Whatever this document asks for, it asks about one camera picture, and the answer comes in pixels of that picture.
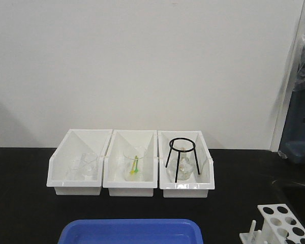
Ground blue pegboard drying rack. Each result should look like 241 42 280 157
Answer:
278 89 305 164

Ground white test tube rack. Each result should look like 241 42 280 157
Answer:
239 204 305 244

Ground black metal tripod stand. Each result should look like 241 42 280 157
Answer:
165 137 201 183

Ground glass beaker with spatulas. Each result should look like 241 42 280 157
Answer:
123 145 146 181

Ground white storage bin middle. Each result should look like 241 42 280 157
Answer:
103 130 159 197

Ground white storage bin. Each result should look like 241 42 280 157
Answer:
46 129 113 196
103 130 159 197
158 131 215 198

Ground green plastic spatula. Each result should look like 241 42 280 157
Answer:
133 158 139 173

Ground yellow plastic spatula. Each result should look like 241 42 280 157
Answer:
130 155 138 175

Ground round glass flask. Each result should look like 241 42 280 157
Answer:
166 149 195 182

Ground white storage bin right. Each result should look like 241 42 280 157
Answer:
158 131 215 198

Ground small glass beaker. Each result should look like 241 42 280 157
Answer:
67 152 98 181

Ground white storage bin left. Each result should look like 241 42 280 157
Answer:
46 129 113 196

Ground blue plastic tray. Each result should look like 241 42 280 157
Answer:
58 219 203 243

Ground black sink basin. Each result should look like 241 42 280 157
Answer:
271 180 305 217

